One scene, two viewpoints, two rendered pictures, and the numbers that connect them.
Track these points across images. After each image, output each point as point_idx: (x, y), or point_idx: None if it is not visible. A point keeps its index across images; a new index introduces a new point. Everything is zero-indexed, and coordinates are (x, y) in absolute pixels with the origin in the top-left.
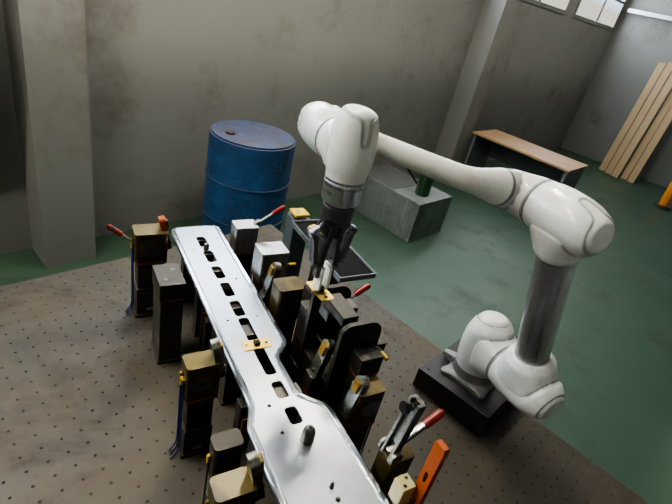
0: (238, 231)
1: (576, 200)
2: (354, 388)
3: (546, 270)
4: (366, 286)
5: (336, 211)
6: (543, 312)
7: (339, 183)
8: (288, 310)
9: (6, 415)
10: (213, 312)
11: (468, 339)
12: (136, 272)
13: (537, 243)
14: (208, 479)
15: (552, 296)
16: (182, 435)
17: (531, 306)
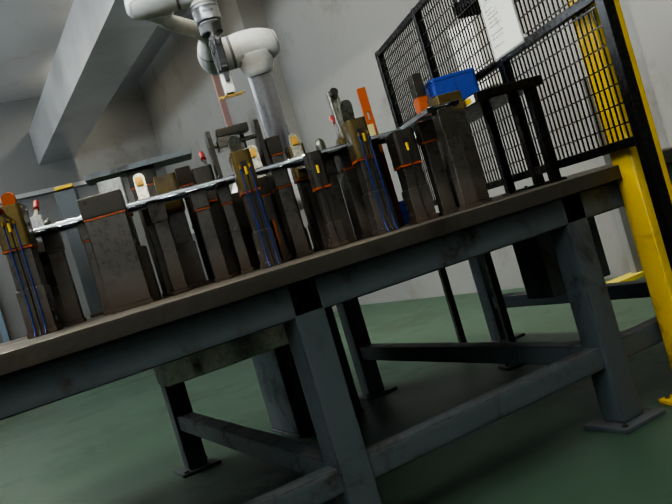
0: (43, 217)
1: (252, 28)
2: (295, 141)
3: (266, 79)
4: (202, 152)
5: (219, 21)
6: (280, 111)
7: (213, 0)
8: None
9: (181, 296)
10: (167, 192)
11: None
12: (26, 267)
13: (254, 62)
14: (308, 255)
15: (277, 96)
16: (269, 238)
17: (273, 113)
